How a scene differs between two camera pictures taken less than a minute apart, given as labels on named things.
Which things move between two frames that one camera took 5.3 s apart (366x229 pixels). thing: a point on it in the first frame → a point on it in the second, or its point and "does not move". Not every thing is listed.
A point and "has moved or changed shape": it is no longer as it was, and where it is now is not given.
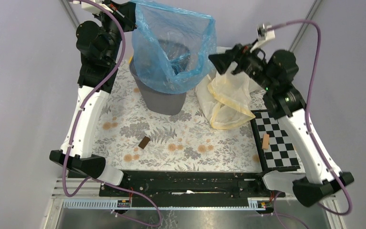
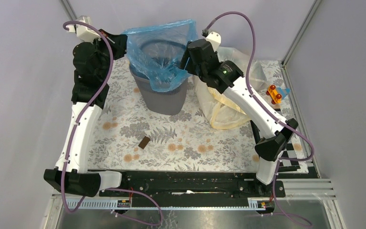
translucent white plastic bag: x=224 y=98 does not move
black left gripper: x=127 y=9 → x=118 y=43
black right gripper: x=221 y=61 → x=184 y=61
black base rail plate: x=194 y=184 does not move
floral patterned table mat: x=128 y=138 does not move
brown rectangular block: x=144 y=142 does not move
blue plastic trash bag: x=172 y=48 has moved or changed shape
